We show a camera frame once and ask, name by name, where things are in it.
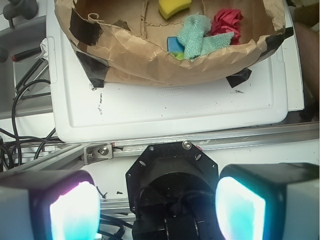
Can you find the red handled tool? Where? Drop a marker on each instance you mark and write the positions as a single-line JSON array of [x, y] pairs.
[[26, 54]]

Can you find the yellow sponge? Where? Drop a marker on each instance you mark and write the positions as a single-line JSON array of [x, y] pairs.
[[168, 8]]

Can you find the metal corner bracket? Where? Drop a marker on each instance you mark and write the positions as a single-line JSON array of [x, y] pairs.
[[94, 153]]

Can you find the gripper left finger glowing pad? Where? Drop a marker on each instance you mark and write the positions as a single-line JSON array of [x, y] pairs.
[[48, 205]]

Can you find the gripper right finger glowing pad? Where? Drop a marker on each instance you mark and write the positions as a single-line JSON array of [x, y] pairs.
[[276, 201]]

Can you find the teal knitted cloth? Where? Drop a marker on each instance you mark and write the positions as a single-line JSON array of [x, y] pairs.
[[193, 37]]

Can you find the red crumpled paper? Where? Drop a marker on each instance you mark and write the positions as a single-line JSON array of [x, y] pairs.
[[225, 21]]

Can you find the grey clamp stand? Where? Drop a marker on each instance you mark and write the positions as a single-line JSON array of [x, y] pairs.
[[27, 9]]

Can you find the blue green block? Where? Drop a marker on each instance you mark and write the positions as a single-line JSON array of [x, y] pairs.
[[175, 48]]

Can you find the aluminium frame rail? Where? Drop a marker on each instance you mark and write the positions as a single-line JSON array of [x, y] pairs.
[[284, 143]]

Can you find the brown paper bag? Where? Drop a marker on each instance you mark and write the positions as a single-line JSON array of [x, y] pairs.
[[130, 37]]

